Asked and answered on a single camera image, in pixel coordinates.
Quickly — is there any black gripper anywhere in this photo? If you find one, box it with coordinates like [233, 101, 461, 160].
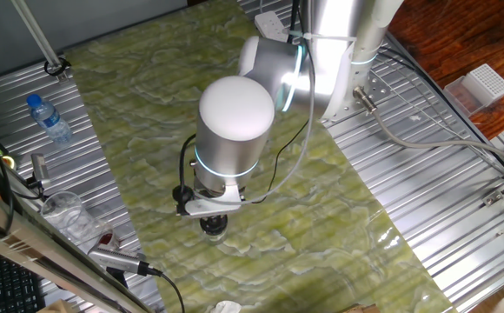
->
[198, 213, 230, 230]

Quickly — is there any crumpled white tissue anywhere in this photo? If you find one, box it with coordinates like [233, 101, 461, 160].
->
[210, 300, 242, 313]

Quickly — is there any green marble pattern mat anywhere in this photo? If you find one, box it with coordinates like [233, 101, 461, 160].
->
[63, 0, 458, 313]

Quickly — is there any clear cup with brown residue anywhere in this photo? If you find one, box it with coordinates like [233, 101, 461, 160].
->
[40, 190, 121, 255]

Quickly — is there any blue capped water bottle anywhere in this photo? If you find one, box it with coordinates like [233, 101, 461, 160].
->
[25, 93, 75, 145]

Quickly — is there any white power strip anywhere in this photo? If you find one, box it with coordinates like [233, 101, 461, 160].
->
[253, 10, 291, 43]

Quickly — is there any black keyboard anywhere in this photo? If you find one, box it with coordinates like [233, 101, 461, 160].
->
[0, 246, 47, 313]

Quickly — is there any black pole clamp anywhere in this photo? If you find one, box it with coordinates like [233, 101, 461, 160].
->
[43, 57, 72, 79]

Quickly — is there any aluminium pole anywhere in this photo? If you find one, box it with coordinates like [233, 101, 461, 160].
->
[10, 0, 69, 82]

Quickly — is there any white pipette tip box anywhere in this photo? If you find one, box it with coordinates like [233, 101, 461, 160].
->
[443, 63, 504, 118]

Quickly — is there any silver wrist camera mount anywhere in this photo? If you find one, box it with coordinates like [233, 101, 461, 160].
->
[181, 185, 246, 219]

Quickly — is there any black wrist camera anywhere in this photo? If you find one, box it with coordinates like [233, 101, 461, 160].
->
[172, 183, 195, 216]

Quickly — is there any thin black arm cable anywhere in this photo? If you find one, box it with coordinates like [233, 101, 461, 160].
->
[263, 118, 310, 204]

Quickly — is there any silver camera with black cable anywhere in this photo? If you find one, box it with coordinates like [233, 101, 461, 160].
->
[87, 246, 186, 313]

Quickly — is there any aluminium frame beam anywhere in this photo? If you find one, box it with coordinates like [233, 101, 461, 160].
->
[0, 179, 154, 313]

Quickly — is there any small silver camera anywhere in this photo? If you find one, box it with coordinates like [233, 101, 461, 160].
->
[29, 152, 52, 189]

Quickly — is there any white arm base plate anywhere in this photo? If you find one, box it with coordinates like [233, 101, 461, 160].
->
[322, 42, 393, 123]

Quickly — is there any grey hose with metal connector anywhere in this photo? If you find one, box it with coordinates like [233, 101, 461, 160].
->
[352, 85, 504, 174]

